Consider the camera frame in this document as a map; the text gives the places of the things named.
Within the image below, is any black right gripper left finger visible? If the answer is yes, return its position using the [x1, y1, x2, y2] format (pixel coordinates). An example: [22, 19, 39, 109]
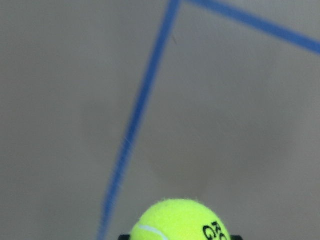
[118, 234, 131, 240]

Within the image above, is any yellow tennis ball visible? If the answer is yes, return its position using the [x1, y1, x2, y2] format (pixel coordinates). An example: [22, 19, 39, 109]
[130, 199, 231, 240]

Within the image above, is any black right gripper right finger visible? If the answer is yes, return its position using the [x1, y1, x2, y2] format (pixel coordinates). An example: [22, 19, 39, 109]
[230, 235, 243, 240]

